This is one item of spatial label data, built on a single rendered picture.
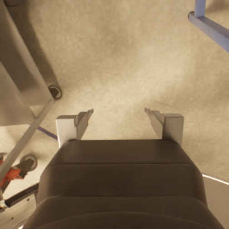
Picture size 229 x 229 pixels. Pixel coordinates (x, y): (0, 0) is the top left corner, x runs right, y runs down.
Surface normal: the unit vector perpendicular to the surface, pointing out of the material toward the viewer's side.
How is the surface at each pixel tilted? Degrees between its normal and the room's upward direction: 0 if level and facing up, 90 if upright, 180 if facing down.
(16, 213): 90
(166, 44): 0
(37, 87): 0
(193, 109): 0
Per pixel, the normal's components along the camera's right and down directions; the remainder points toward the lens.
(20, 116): -0.12, 0.63
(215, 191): -0.22, -0.77
